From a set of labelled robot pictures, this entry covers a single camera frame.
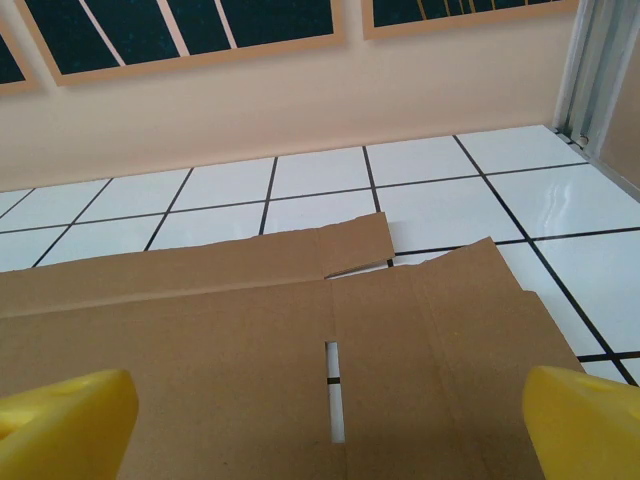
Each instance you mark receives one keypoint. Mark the brown cardboard box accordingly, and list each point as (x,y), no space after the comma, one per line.
(200,350)

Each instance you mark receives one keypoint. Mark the aluminium table side rail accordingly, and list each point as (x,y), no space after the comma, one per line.
(620,172)

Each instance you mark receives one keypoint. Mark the aluminium corner post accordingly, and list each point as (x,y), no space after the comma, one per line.
(590,65)

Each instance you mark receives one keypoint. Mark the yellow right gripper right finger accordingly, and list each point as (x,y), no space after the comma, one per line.
(590,430)

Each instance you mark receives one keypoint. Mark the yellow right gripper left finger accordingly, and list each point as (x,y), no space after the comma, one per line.
(65,430)

